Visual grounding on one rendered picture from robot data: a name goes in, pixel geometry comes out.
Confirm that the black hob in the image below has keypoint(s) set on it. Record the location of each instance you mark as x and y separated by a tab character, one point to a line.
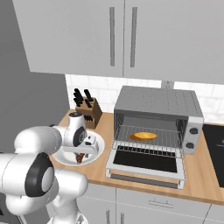
215	151

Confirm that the wooden knife block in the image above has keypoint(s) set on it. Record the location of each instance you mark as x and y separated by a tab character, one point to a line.
93	112

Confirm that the brown kebab skewer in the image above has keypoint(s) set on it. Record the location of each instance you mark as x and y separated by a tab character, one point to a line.
79	158

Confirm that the grey fridge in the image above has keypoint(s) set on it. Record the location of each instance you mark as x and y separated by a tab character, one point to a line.
26	87

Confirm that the silver toaster oven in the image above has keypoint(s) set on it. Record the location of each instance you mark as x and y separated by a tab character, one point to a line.
159	100

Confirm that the white round plate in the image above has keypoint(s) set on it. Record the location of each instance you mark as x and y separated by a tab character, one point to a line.
95	154

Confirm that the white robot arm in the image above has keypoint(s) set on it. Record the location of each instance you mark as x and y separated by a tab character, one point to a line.
35	140

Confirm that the grey base cupboard door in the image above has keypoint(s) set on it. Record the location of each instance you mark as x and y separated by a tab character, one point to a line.
151	217
96	204

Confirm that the grey wall cupboard door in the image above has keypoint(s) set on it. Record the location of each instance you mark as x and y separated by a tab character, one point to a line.
70	35
180	38

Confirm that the grey drawer front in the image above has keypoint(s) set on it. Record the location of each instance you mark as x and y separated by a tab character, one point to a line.
186	205

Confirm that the golden baguette bread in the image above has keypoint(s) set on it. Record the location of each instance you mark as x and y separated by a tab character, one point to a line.
143	136

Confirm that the grey wall socket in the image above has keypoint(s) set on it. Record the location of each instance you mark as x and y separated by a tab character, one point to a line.
167	84

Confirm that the grey toaster oven knob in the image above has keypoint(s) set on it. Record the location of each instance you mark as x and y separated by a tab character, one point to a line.
190	145
193	131

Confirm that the toaster oven glass door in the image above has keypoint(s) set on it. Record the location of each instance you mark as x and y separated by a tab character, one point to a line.
145	162

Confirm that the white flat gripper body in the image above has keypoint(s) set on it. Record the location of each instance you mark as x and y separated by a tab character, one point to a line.
78	149

